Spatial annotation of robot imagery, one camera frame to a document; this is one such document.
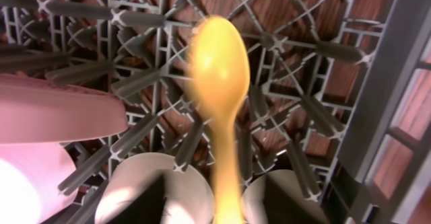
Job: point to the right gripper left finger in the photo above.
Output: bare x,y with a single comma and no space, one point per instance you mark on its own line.
148,207

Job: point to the yellow plastic spoon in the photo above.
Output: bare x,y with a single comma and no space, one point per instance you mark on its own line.
220,79

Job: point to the pale green bowl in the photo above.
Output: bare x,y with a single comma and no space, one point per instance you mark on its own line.
189,196

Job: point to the pink plate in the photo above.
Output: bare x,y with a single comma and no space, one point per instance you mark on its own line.
36,111

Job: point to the pink bowl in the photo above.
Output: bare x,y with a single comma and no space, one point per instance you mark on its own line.
30,175

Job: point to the grey dish rack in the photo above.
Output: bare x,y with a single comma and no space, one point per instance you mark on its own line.
339,93

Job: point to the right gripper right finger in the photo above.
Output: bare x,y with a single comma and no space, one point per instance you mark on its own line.
284,203

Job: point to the white cup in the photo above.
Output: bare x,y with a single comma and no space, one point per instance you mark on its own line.
252,200

